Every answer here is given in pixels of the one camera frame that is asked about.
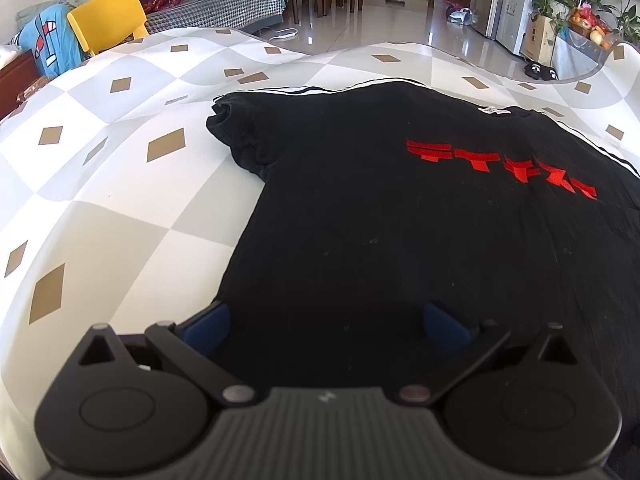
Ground white power strip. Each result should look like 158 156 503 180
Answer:
264 27 302 44

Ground wooden cabinet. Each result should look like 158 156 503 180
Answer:
0 50 42 122

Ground silver bag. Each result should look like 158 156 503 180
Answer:
446 5 479 26

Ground houndstooth sofa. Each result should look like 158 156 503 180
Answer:
145 0 287 37

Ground checkered tablecloth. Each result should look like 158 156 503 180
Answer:
0 27 640 480

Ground white chest freezer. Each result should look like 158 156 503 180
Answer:
495 0 549 57

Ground fruit bowl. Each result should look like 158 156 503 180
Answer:
570 4 614 52

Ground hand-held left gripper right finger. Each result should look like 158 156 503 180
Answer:
397 301 581 406

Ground blue printed cloth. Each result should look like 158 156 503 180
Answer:
10 2 84 79

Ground yellow plastic chair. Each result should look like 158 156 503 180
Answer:
66 0 150 57

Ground cardboard box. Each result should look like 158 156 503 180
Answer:
520 14 559 64

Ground black t-shirt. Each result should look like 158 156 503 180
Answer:
206 80 640 480

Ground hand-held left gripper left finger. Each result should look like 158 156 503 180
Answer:
75 301 258 406

